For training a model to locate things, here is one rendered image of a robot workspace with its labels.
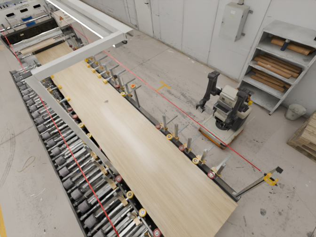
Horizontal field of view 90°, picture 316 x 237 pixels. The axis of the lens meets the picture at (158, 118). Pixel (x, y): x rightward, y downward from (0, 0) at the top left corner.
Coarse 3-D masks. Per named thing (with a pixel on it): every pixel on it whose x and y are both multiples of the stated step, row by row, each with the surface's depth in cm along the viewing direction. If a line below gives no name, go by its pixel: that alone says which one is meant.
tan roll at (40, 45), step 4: (60, 36) 416; (44, 40) 399; (48, 40) 401; (52, 40) 405; (36, 44) 392; (40, 44) 395; (44, 44) 399; (48, 44) 405; (24, 48) 383; (28, 48) 385; (32, 48) 389; (36, 48) 393; (24, 52) 383; (28, 52) 388
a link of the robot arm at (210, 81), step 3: (210, 78) 203; (216, 78) 198; (210, 81) 203; (210, 84) 206; (207, 87) 214; (210, 87) 211; (207, 90) 217; (210, 90) 217; (207, 93) 220; (204, 96) 229; (207, 96) 224; (207, 99) 228
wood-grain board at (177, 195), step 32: (64, 96) 302; (96, 96) 295; (96, 128) 252; (128, 128) 247; (128, 160) 217; (160, 160) 213; (160, 192) 190; (192, 192) 187; (224, 192) 184; (160, 224) 171; (192, 224) 169
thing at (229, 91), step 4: (224, 88) 219; (228, 88) 216; (232, 88) 213; (224, 92) 218; (228, 92) 216; (232, 92) 213; (236, 92) 210; (228, 96) 216; (232, 96) 212; (236, 96) 211; (232, 100) 222
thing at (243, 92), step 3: (243, 90) 178; (246, 90) 179; (249, 90) 179; (240, 93) 177; (243, 93) 176; (246, 93) 175; (243, 96) 176; (243, 102) 196; (240, 105) 202; (243, 105) 205; (240, 108) 206; (243, 108) 204; (240, 111) 209
